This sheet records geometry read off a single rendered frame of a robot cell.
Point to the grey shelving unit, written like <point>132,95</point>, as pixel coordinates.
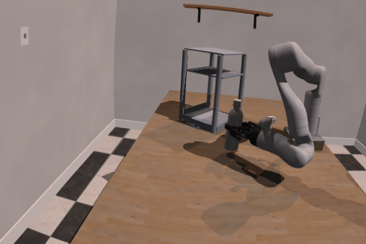
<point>201,115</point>

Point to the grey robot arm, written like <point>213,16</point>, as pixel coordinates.
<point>284,58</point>

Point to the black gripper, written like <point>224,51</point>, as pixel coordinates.
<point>250,130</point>

